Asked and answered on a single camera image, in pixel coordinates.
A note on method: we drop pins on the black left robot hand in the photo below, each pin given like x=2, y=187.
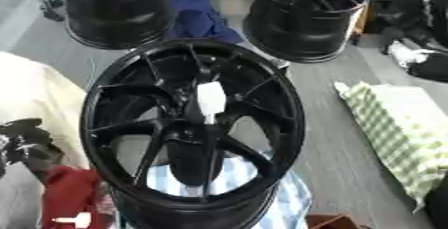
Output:
x=29, y=143

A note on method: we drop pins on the large black spoked wheel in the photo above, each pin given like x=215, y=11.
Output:
x=116, y=89

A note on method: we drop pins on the black wheel rim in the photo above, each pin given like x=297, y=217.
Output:
x=297, y=36
x=116, y=23

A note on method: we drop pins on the white pin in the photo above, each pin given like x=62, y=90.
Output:
x=210, y=98

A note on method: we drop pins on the cream cloth cover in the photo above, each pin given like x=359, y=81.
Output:
x=35, y=89

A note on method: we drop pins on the red cloth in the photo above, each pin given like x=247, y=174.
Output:
x=70, y=189

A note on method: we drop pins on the blue white striped cloth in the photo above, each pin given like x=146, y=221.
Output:
x=291, y=203

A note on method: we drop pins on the brown cardboard box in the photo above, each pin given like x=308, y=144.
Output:
x=332, y=222

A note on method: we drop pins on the green white checked cloth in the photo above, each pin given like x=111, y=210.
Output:
x=402, y=133

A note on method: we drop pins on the white bag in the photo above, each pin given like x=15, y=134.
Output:
x=408, y=54

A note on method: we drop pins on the black bag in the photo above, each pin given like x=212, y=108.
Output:
x=417, y=9

